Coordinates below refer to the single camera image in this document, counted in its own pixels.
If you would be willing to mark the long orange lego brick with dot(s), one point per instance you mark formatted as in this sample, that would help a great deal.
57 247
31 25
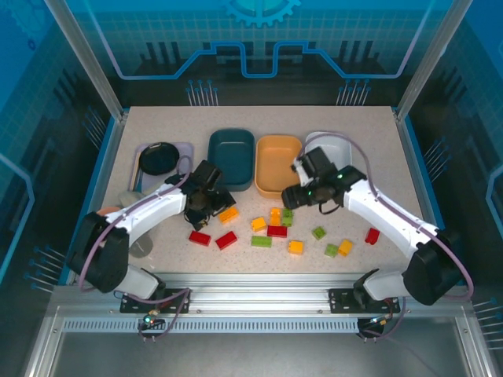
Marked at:
228 215
275 216

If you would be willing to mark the short green lego brick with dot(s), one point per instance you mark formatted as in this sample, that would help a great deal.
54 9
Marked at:
318 233
331 250
287 217

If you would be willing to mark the long red lego brick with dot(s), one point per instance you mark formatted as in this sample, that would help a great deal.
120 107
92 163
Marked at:
277 231
199 238
226 240

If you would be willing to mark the short orange lego brick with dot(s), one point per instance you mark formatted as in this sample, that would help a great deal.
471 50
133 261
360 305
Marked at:
345 247
258 224
295 247

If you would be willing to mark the long green lego brick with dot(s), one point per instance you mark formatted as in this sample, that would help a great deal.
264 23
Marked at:
261 241

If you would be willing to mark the short red lego brick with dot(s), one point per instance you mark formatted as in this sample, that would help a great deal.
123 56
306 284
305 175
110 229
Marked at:
372 235

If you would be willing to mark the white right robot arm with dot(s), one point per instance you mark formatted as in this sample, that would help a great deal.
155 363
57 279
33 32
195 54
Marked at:
377 204

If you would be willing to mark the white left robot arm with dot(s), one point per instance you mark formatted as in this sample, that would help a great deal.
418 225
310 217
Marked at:
157 204

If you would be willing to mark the tan plastic container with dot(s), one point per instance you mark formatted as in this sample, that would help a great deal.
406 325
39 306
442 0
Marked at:
275 157

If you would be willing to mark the teal plastic container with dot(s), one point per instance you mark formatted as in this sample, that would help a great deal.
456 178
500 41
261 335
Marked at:
230 153

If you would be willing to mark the white plastic container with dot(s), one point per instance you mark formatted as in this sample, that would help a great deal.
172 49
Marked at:
342 147

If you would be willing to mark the lavender tray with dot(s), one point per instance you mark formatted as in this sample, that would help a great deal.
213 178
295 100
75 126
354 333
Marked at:
184 151

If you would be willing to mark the black round plate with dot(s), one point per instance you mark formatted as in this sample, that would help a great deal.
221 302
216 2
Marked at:
159 159

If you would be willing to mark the grey cup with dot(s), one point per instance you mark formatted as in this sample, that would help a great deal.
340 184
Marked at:
142 247

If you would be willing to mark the orange cup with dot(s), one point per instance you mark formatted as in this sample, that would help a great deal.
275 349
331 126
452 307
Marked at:
108 211

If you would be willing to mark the aluminium mounting rail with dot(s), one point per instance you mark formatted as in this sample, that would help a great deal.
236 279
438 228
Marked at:
255 290

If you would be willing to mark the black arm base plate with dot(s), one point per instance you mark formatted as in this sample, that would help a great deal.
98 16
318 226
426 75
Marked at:
177 300
342 300

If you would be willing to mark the aluminium frame post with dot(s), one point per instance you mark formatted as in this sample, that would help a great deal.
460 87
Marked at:
428 59
86 59

